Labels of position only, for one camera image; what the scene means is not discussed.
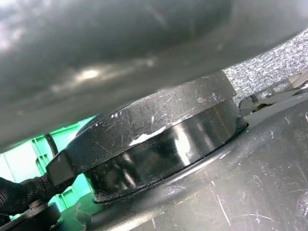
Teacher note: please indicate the green plastic crate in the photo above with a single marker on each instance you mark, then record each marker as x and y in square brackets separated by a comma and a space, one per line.
[24, 159]

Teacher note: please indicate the black scratched robot shell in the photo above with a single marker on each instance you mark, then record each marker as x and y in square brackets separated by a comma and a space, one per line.
[240, 185]

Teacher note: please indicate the black round joint disc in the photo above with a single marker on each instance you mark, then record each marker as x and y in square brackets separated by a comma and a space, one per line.
[156, 127]

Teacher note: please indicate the black round bolted mount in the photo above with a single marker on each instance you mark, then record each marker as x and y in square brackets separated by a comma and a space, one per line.
[31, 218]

